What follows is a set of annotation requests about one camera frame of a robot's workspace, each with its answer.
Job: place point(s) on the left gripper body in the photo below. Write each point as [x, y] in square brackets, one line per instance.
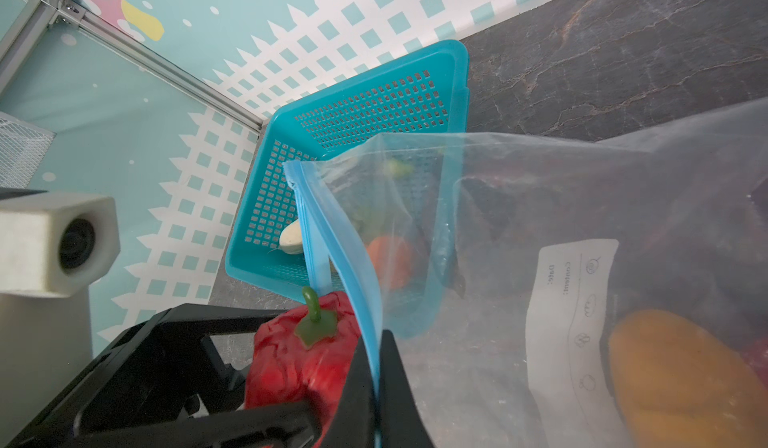
[165, 369]

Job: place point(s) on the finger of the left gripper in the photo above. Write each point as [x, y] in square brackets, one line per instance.
[283, 425]

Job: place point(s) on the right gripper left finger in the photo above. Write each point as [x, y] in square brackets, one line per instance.
[354, 422]

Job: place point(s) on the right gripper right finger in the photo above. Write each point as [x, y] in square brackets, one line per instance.
[400, 424]

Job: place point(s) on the red toy pepper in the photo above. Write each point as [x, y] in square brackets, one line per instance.
[304, 355]

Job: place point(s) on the clear zip top bag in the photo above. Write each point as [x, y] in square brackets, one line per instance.
[557, 241]

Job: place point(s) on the teal plastic basket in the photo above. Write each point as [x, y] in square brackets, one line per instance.
[322, 162]

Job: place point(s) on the pink toy fruit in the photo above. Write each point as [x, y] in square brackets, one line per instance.
[756, 357]

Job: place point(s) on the orange toy tomato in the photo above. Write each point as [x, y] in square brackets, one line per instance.
[393, 260]

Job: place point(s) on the white green toy cabbage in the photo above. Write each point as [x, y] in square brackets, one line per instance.
[290, 239]

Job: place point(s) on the green toy vegetable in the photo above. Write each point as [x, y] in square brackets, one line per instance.
[398, 169]

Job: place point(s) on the white wire wall basket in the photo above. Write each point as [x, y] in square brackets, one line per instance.
[23, 147]

